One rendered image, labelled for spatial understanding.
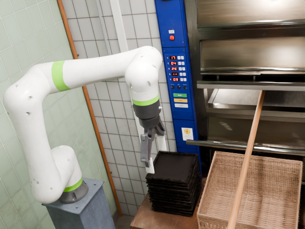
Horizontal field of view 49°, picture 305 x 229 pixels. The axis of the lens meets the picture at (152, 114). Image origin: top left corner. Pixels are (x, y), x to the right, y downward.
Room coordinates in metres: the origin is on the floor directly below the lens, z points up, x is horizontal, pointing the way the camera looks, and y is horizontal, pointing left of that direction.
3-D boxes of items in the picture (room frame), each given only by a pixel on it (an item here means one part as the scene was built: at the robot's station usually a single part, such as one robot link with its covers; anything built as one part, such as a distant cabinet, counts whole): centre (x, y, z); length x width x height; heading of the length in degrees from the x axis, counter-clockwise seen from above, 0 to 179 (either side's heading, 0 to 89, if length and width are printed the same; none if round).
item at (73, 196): (1.28, 0.49, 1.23); 0.26 x 0.15 x 0.06; 60
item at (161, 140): (1.09, -0.02, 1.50); 0.03 x 0.01 x 0.07; 63
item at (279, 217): (1.49, -0.50, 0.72); 0.56 x 0.49 x 0.28; 61
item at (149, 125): (1.02, 0.01, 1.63); 0.08 x 0.07 x 0.09; 153
